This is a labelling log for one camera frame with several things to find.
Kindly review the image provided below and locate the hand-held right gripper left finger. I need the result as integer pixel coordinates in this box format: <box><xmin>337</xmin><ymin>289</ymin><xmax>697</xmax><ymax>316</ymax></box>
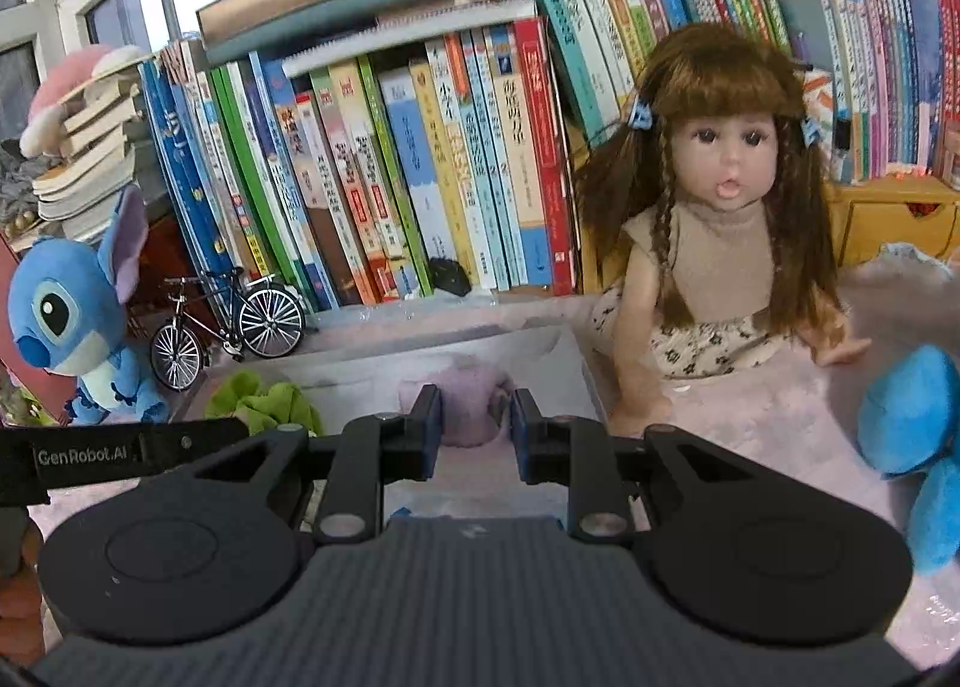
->
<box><xmin>139</xmin><ymin>383</ymin><xmax>443</xmax><ymax>545</ymax></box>

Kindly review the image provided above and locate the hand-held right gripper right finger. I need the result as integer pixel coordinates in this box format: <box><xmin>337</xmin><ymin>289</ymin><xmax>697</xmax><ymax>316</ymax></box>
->
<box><xmin>510</xmin><ymin>388</ymin><xmax>807</xmax><ymax>545</ymax></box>

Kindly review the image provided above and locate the purple plush toy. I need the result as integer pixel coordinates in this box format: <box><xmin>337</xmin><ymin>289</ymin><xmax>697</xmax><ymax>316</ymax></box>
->
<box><xmin>397</xmin><ymin>353</ymin><xmax>518</xmax><ymax>448</ymax></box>

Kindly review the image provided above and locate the white cardboard box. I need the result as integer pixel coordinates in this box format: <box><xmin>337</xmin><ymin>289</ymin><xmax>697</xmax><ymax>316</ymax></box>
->
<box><xmin>199</xmin><ymin>323</ymin><xmax>612</xmax><ymax>530</ymax></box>

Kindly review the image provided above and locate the green plush toy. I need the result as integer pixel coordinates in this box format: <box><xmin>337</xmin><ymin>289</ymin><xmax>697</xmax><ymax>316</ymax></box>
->
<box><xmin>206</xmin><ymin>370</ymin><xmax>325</xmax><ymax>437</ymax></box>

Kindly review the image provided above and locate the blue alien plush toy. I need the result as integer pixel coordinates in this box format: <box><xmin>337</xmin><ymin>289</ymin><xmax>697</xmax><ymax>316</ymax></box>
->
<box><xmin>7</xmin><ymin>184</ymin><xmax>173</xmax><ymax>427</ymax></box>

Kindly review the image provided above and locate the small black object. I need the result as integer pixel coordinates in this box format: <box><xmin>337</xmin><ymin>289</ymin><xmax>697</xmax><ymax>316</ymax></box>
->
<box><xmin>431</xmin><ymin>258</ymin><xmax>473</xmax><ymax>298</ymax></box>

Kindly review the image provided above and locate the miniature metal bicycle model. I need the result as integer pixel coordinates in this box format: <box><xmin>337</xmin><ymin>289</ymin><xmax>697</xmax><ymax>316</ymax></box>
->
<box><xmin>150</xmin><ymin>267</ymin><xmax>307</xmax><ymax>392</ymax></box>

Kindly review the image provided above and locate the row of upright colourful books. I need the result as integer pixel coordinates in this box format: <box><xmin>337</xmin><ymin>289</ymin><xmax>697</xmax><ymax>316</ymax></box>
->
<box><xmin>139</xmin><ymin>19</ymin><xmax>580</xmax><ymax>309</ymax></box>

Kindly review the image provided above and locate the pink sequined blanket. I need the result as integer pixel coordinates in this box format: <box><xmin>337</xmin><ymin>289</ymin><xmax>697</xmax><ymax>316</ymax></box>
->
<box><xmin>30</xmin><ymin>259</ymin><xmax>960</xmax><ymax>665</ymax></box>

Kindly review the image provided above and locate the grey fuzzy toy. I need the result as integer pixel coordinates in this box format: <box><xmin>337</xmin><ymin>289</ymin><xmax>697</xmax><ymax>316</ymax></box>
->
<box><xmin>0</xmin><ymin>139</ymin><xmax>57</xmax><ymax>238</ymax></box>

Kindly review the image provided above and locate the long-haired baby doll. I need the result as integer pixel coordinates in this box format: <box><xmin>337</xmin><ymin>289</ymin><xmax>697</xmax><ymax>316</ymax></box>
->
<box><xmin>574</xmin><ymin>23</ymin><xmax>875</xmax><ymax>425</ymax></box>

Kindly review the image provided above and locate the stack of worn flat books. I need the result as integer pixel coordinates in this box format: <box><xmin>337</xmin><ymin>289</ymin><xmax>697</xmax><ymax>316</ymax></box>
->
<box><xmin>30</xmin><ymin>83</ymin><xmax>151</xmax><ymax>245</ymax></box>

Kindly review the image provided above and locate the pink plush mushroom hat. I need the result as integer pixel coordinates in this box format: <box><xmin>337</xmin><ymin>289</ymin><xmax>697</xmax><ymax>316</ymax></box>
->
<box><xmin>19</xmin><ymin>46</ymin><xmax>155</xmax><ymax>159</ymax></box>

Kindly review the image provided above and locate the bright blue plush toy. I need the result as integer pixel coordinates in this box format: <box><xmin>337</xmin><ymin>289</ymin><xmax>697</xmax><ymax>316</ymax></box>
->
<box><xmin>855</xmin><ymin>346</ymin><xmax>960</xmax><ymax>575</ymax></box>

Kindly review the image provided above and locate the dark green flat book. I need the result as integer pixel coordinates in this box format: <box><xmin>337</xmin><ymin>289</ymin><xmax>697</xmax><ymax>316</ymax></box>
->
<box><xmin>204</xmin><ymin>0</ymin><xmax>481</xmax><ymax>67</ymax></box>

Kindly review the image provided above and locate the yellow wooden drawer box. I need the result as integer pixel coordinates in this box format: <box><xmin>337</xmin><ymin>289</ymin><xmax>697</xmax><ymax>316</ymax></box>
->
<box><xmin>825</xmin><ymin>177</ymin><xmax>960</xmax><ymax>283</ymax></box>

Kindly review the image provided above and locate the light blue cloth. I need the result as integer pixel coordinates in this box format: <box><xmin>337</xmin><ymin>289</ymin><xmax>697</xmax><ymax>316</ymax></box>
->
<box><xmin>877</xmin><ymin>243</ymin><xmax>955</xmax><ymax>277</ymax></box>

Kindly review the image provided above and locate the row of leaning teal books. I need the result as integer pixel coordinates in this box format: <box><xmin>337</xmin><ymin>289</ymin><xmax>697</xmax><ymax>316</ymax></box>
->
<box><xmin>499</xmin><ymin>0</ymin><xmax>796</xmax><ymax>129</ymax></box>

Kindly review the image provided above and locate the row of thin pastel books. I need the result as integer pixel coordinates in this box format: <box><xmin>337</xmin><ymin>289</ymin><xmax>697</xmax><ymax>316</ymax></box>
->
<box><xmin>765</xmin><ymin>0</ymin><xmax>960</xmax><ymax>185</ymax></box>

